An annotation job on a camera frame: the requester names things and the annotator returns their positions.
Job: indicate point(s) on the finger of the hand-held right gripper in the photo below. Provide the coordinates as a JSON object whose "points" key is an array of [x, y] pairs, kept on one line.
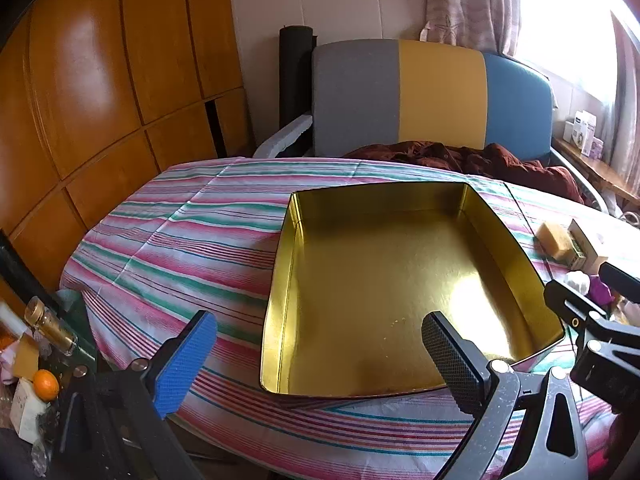
{"points": [[565, 296], [622, 282]]}

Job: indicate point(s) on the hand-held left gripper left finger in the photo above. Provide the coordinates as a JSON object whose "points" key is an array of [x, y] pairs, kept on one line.
{"points": [[185, 360]]}

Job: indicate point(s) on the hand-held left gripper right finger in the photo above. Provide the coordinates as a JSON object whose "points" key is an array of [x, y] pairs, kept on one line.
{"points": [[450, 355]]}

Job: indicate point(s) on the purple snack packet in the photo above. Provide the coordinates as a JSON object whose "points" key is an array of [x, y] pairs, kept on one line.
{"points": [[600, 290]]}

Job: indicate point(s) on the yellow sponge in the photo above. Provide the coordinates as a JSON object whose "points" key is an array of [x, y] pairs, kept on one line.
{"points": [[552, 240]]}

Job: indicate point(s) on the golden tin box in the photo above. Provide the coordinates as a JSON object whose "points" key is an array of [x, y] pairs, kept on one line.
{"points": [[375, 285]]}

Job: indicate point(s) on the beige cardboard box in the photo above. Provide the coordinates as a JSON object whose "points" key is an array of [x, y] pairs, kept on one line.
{"points": [[587, 240]]}

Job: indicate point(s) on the wooden shelf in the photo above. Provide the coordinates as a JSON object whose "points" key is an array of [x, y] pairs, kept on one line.
{"points": [[600, 170]]}

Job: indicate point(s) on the striped pink green cloth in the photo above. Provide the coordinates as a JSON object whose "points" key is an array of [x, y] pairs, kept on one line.
{"points": [[200, 240]]}

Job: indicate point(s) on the purple box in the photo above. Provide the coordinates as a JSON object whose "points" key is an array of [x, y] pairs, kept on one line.
{"points": [[598, 149]]}

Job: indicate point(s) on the glass bottle with gold cap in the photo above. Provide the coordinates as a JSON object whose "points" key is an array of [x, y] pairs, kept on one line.
{"points": [[50, 325]]}

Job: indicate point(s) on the orange fruit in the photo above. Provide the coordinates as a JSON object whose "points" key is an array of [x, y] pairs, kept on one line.
{"points": [[46, 385]]}

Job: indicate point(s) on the brown red jacket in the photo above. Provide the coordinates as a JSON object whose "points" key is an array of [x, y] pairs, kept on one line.
{"points": [[505, 162]]}

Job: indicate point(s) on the large white box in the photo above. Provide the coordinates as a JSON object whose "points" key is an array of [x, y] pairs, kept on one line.
{"points": [[585, 132]]}

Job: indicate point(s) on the small white box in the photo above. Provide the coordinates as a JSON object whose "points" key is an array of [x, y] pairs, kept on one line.
{"points": [[569, 131]]}

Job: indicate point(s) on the white carton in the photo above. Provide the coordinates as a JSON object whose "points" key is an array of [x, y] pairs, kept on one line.
{"points": [[27, 410]]}

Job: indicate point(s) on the pink patterned curtain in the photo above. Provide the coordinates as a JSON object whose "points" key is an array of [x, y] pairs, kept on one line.
{"points": [[475, 5], [625, 100]]}

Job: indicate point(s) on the black pole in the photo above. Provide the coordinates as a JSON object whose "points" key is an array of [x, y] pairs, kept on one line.
{"points": [[12, 265]]}

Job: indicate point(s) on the window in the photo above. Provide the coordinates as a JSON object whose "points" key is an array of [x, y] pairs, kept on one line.
{"points": [[565, 25]]}

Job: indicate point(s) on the grey yellow blue chair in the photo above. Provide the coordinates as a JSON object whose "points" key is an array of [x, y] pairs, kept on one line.
{"points": [[360, 95]]}

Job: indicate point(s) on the wooden wardrobe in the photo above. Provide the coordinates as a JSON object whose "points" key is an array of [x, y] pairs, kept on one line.
{"points": [[100, 85]]}

